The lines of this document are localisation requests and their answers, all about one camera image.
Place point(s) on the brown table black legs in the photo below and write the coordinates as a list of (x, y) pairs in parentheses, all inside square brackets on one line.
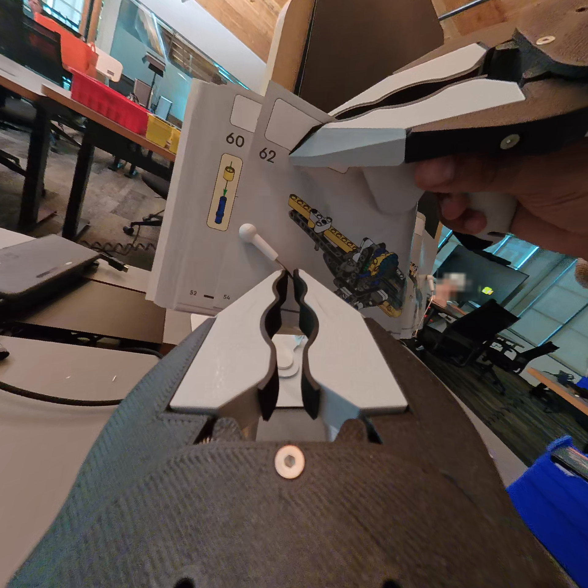
[(80, 183)]

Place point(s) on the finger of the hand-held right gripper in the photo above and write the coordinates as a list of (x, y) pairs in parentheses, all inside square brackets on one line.
[(358, 144), (436, 64)]

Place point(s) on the yellow plastic bin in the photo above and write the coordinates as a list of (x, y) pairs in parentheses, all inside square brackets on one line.
[(175, 140), (158, 131)]

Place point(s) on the white book stand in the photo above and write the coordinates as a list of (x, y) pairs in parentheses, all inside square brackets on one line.
[(358, 41)]

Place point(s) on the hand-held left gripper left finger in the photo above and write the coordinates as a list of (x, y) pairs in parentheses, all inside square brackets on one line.
[(225, 363)]

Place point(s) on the white plastic box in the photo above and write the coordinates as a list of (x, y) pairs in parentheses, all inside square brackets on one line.
[(108, 66)]

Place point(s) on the large dark wall screen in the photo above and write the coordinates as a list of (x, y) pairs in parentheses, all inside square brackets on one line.
[(500, 275)]

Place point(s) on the orange plastic bin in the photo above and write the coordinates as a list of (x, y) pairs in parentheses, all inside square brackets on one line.
[(69, 50)]

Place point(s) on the black office chair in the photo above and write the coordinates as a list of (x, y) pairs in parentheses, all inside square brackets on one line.
[(477, 330), (528, 360)]

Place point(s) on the black power adapter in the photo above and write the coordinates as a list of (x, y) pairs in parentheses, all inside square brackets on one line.
[(41, 266)]

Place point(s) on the person's right hand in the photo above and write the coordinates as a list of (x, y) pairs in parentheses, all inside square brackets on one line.
[(551, 197)]

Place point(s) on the black music stand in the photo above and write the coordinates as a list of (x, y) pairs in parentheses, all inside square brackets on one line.
[(154, 62)]

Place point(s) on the lego instruction book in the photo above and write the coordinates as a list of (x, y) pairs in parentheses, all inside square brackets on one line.
[(257, 193)]

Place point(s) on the black chair wheel base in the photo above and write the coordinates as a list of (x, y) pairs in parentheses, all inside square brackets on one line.
[(147, 221)]

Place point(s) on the red plastic bin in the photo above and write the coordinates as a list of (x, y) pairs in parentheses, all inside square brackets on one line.
[(110, 103)]

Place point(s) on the light wooden desk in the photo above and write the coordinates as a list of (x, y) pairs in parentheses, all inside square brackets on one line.
[(556, 390)]

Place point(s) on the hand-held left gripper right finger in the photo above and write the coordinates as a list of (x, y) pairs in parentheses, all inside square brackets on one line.
[(353, 363)]

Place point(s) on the blue plastic bin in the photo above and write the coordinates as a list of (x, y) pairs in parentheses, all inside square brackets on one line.
[(546, 505)]

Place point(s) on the person's right forearm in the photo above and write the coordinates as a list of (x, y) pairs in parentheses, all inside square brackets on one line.
[(583, 273)]

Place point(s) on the dark table black legs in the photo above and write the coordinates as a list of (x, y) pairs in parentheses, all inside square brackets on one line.
[(34, 160)]

